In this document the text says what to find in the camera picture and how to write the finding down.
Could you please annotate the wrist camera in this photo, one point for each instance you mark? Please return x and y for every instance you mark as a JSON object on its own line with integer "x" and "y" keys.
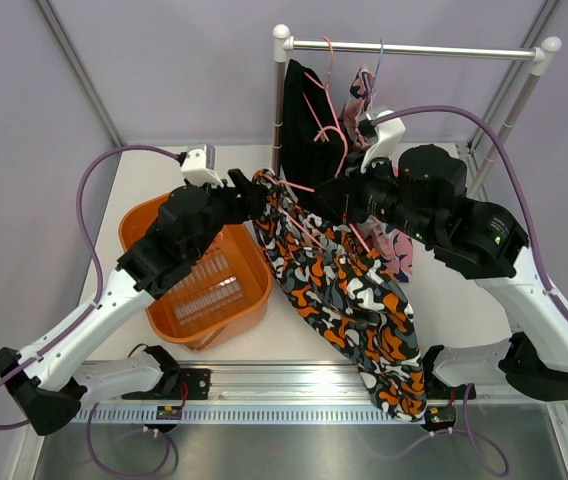
{"x": 198, "y": 166}
{"x": 382, "y": 138}

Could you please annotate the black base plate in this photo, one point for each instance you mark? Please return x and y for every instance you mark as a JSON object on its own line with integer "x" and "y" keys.
{"x": 444, "y": 392}
{"x": 194, "y": 385}

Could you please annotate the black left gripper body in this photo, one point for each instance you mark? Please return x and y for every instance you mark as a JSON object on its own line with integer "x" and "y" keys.
{"x": 224, "y": 209}

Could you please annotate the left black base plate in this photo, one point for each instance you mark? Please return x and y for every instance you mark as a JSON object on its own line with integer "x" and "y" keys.
{"x": 194, "y": 385}

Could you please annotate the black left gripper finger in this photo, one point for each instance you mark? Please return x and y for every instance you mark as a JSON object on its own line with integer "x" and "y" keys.
{"x": 244, "y": 186}
{"x": 255, "y": 201}

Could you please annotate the metal clothes rack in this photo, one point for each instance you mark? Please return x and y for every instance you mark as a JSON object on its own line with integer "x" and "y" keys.
{"x": 539, "y": 58}

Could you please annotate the black shorts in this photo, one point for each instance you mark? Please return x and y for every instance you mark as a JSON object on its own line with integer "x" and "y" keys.
{"x": 312, "y": 149}

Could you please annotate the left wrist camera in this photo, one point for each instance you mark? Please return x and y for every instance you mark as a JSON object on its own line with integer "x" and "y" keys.
{"x": 198, "y": 166}

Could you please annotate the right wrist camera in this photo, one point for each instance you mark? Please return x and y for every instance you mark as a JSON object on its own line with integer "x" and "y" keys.
{"x": 382, "y": 138}

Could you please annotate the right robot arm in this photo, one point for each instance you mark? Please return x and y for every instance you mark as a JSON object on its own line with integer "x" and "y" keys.
{"x": 424, "y": 196}

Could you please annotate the pink patterned shorts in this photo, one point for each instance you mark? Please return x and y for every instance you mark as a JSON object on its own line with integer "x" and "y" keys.
{"x": 394, "y": 247}

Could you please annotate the white slotted cable duct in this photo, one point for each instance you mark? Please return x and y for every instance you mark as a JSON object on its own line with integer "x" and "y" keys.
{"x": 149, "y": 414}

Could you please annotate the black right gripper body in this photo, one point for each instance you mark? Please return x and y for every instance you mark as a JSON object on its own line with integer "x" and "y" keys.
{"x": 372, "y": 193}

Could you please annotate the orange plastic basket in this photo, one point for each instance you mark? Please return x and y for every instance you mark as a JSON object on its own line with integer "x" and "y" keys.
{"x": 224, "y": 294}

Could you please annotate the orange camouflage shorts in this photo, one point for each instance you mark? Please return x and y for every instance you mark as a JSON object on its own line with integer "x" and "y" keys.
{"x": 347, "y": 295}

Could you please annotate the aluminium mounting rail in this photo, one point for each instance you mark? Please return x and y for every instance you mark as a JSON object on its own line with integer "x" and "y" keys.
{"x": 284, "y": 382}

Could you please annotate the blue hanger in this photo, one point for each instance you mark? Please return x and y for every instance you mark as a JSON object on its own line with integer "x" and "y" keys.
{"x": 375, "y": 74}

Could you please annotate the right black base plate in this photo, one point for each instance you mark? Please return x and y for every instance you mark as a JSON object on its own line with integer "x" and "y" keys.
{"x": 444, "y": 392}

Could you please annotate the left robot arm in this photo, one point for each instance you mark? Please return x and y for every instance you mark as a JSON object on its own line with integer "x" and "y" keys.
{"x": 190, "y": 265}

